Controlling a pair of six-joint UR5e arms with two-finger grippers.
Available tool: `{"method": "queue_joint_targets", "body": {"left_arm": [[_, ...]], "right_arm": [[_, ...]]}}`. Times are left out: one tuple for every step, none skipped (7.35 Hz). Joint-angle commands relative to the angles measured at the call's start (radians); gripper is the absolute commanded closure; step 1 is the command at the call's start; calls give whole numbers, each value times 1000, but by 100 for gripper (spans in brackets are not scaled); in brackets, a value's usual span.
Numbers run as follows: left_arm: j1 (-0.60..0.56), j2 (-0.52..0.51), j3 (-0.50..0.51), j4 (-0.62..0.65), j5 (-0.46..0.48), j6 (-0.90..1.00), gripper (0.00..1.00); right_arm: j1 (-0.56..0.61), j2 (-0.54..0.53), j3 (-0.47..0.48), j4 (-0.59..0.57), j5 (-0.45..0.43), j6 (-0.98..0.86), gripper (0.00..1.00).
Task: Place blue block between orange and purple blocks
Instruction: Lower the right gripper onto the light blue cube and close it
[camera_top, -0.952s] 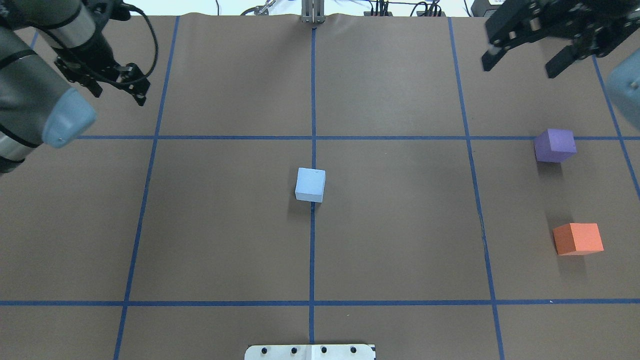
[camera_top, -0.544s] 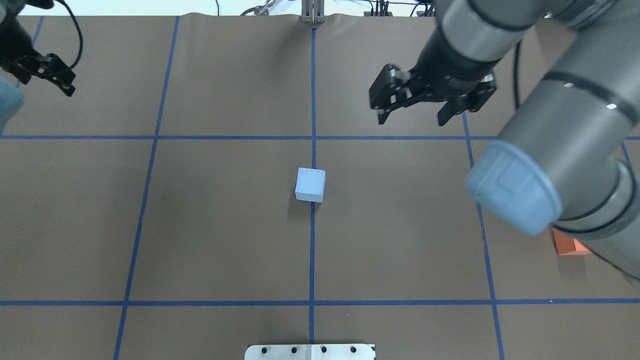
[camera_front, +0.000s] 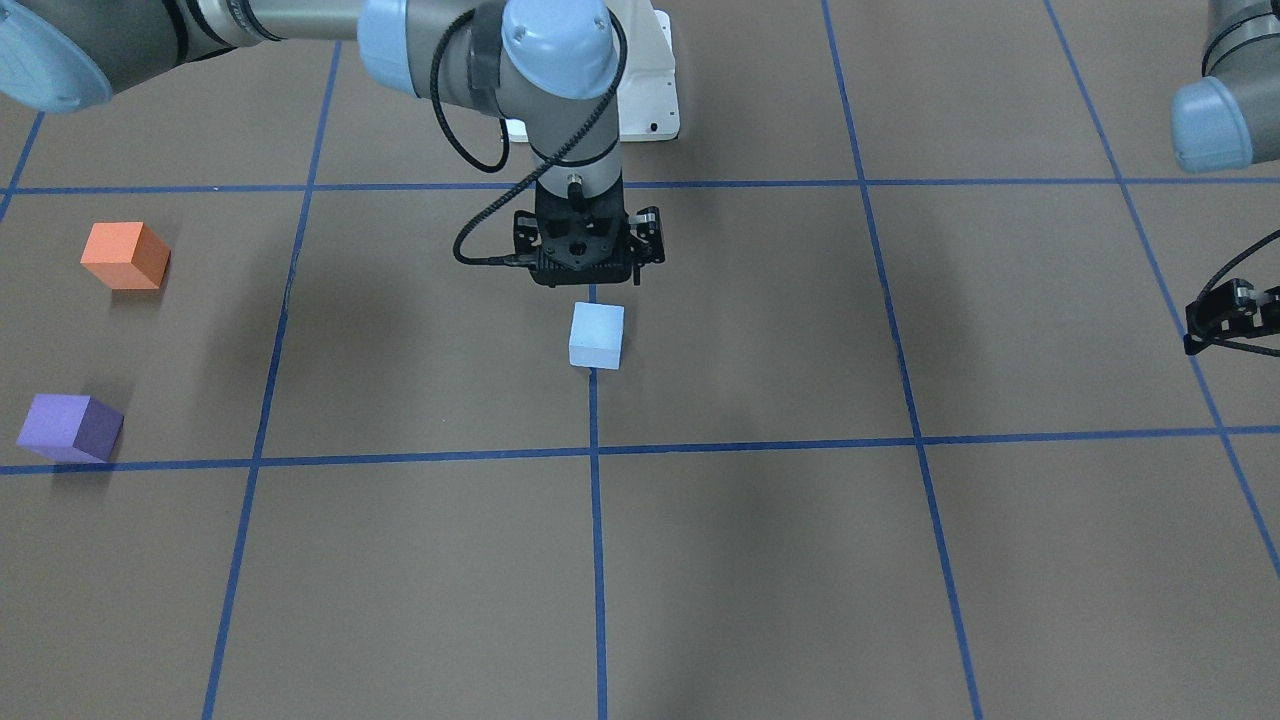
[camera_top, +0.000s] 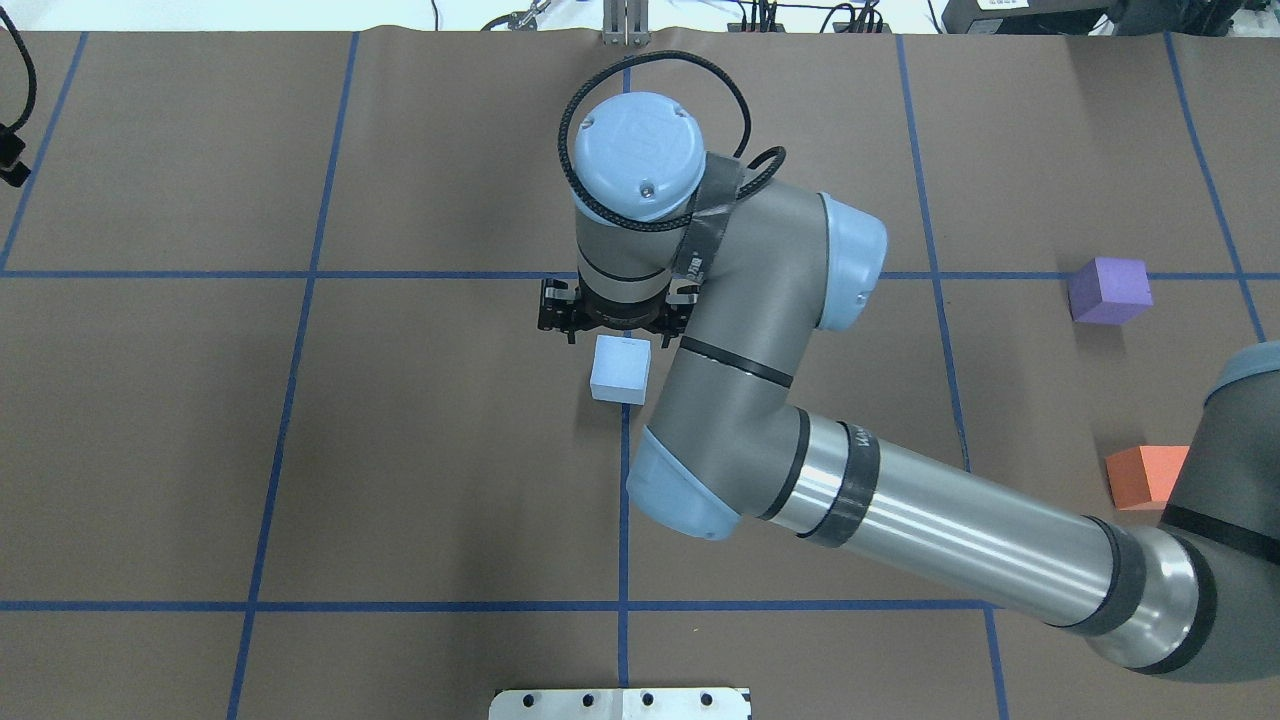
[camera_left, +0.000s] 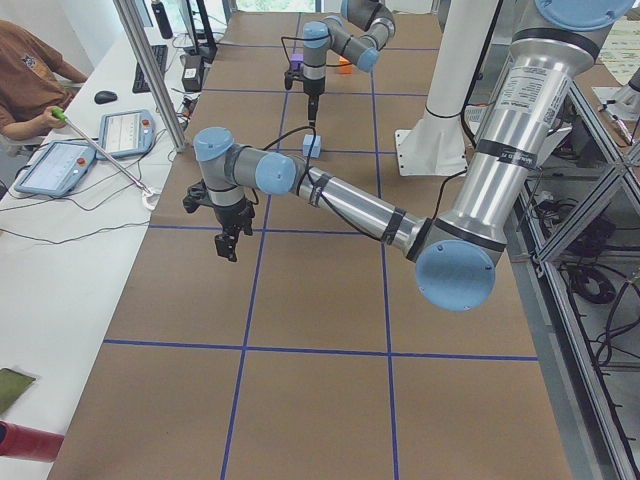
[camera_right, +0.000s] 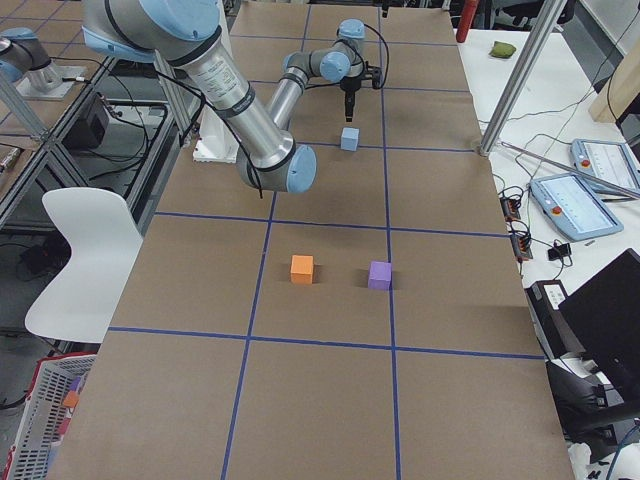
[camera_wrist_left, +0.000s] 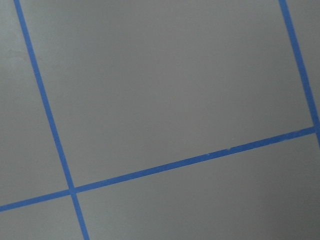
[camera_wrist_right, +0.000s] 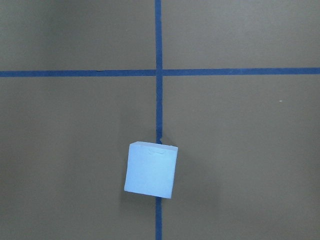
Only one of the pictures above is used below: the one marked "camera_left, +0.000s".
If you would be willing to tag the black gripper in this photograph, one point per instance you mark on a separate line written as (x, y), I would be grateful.
(231, 214)

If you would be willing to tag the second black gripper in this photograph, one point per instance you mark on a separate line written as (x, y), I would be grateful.
(312, 87)

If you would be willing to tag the light blue foam block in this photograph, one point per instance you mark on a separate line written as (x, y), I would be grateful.
(311, 146)

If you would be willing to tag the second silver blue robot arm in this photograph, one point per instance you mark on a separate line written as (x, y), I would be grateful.
(358, 34)

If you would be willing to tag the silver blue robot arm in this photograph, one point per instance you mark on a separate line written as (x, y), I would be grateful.
(456, 252)

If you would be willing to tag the purple foam block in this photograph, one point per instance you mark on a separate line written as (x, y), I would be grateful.
(297, 61)

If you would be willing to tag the orange foam block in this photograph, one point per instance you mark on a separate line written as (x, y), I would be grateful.
(345, 67)

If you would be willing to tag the teach pendant tablet far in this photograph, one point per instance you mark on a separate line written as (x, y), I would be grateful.
(127, 134)

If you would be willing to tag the teach pendant tablet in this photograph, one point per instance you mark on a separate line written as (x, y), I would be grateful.
(127, 134)
(58, 169)

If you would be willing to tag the black bottle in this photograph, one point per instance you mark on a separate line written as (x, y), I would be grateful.
(162, 20)

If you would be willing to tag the teach pendant tablet near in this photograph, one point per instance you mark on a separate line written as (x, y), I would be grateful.
(58, 169)

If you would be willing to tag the black computer mouse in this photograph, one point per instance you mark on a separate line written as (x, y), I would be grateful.
(104, 97)

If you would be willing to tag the person in brown shirt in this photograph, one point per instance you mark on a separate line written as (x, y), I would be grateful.
(30, 86)

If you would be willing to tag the red cylinder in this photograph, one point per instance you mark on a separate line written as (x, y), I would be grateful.
(25, 443)

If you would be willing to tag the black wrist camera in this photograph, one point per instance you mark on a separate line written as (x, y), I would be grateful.
(196, 196)

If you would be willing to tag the aluminium frame post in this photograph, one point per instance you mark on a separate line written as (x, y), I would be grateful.
(134, 29)

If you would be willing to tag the green handled grabber stick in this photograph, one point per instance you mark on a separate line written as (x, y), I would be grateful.
(147, 192)

